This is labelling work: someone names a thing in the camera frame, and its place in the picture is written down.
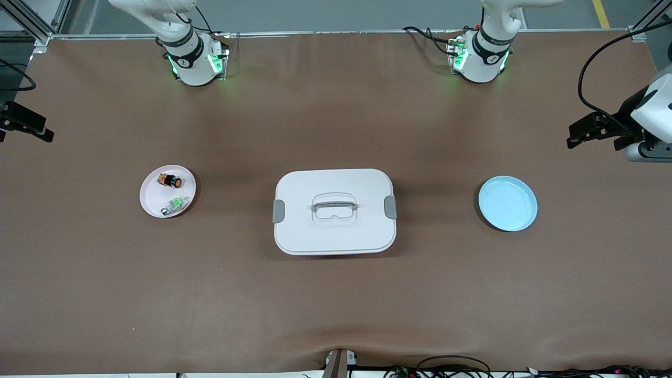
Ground silver table edge rail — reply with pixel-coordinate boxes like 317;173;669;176
50;29;631;40

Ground black right base cable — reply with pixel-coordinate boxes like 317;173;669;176
194;4;217;35

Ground light blue round plate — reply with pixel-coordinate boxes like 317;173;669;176
478;175;539;232

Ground aluminium frame profile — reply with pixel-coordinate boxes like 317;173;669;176
627;0;672;40
0;0;71;45

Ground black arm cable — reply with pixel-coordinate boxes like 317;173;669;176
0;58;36;91
577;20;672;134

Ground green and clear push-button switch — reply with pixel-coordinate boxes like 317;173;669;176
161;196;191;217

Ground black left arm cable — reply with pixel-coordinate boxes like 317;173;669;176
577;20;672;134

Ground white lidded storage box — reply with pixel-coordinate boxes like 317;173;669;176
273;168;398;256

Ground tangled black cable bundle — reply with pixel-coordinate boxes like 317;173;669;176
383;364;672;378

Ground pink round plate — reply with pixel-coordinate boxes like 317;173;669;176
139;165;197;219

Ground grey box lid handle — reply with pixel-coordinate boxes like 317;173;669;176
312;197;359;212

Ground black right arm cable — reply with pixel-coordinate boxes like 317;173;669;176
0;58;36;91

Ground black left base cables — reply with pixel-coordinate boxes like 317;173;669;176
403;25;460;56

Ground black cable loop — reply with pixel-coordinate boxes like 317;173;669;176
416;355;492;378

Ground front camera mount bracket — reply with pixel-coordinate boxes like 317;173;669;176
323;348;359;378

